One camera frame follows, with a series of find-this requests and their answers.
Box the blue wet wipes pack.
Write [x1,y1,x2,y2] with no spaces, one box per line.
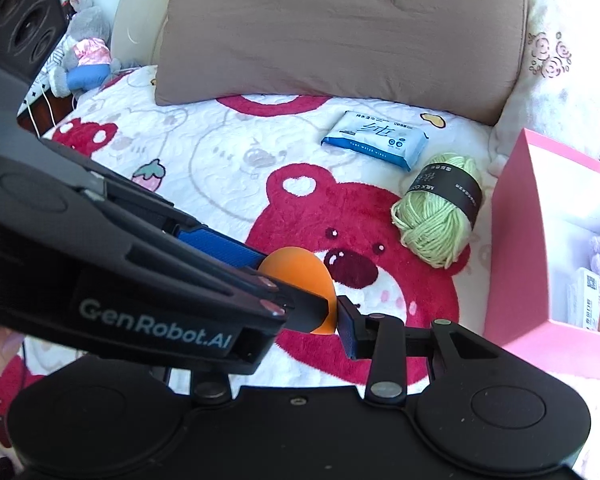
[320,109,430,172]

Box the pink checked printed pillow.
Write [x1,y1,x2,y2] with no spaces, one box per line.
[489,0,600,173]

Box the orange white small packet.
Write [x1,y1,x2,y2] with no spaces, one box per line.
[564,265,600,337]

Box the person's left hand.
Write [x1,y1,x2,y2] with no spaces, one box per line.
[0,328,26,358]

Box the orange makeup sponge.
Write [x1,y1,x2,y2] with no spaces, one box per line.
[257,247,339,336]

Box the grey plush toy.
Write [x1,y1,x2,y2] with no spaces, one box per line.
[49,0,124,99]

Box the green yarn ball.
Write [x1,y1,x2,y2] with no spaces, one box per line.
[390,154,484,270]

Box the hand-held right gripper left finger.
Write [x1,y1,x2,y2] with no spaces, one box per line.
[150,364,234,409]

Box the bear printed blanket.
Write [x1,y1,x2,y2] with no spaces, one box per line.
[0,62,600,480]

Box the pink cardboard box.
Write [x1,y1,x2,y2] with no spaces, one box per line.
[482,127,600,382]

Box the brown pillow with cloud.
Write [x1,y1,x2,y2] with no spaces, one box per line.
[153,0,529,127]

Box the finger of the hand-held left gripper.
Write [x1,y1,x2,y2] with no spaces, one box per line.
[82,159,269,269]
[129,242,330,334]

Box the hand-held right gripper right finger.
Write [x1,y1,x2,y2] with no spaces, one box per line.
[335,296,512,407]

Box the white cable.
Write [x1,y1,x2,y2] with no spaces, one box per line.
[26,84,57,137]

